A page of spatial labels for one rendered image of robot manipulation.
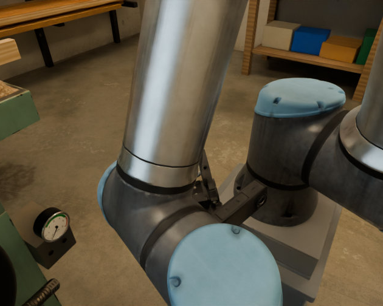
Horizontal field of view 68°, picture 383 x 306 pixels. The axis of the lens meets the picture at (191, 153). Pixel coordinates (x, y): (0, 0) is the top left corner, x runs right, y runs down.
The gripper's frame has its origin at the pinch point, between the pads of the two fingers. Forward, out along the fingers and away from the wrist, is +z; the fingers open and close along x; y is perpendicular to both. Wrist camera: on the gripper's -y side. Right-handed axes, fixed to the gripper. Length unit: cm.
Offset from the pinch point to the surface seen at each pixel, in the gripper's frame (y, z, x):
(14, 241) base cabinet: 39.3, -6.4, 5.2
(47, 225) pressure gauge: 31.2, -6.7, 2.4
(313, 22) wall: -147, 232, 81
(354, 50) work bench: -149, 164, 82
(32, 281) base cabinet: 42.2, -8.3, 18.1
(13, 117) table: 29.6, 2.8, -15.7
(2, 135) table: 31.6, 0.5, -14.3
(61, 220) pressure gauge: 29.8, -4.7, 4.4
